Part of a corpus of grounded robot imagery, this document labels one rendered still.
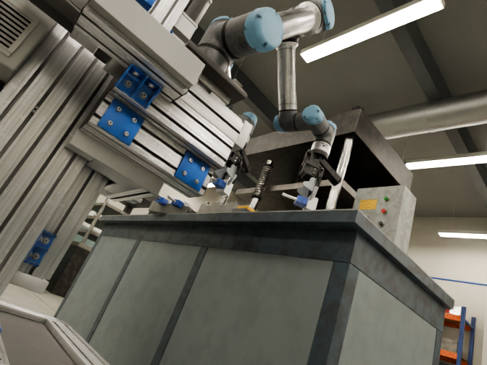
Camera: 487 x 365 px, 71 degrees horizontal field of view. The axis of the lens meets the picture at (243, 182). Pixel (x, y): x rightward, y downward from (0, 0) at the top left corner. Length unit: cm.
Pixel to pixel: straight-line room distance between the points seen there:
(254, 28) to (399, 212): 136
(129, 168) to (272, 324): 58
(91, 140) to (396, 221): 158
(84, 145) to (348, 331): 81
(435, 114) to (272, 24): 407
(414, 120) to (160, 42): 448
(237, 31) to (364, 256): 72
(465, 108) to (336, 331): 423
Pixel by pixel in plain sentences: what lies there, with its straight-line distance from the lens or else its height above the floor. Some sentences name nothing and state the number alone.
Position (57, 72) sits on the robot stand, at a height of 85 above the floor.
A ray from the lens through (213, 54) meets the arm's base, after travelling 108.
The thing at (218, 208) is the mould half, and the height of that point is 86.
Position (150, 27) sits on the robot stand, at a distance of 84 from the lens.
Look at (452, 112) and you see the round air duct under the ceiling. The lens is 494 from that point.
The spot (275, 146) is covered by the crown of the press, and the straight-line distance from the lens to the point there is 279.
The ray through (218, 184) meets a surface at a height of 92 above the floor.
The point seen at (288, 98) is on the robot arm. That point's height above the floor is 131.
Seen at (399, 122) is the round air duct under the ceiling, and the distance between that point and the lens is 514.
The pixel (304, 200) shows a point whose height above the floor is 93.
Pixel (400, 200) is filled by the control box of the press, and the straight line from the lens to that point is 208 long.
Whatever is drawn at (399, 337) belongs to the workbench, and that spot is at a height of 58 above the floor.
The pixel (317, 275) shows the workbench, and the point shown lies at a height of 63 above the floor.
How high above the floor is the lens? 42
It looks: 23 degrees up
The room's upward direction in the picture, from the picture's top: 22 degrees clockwise
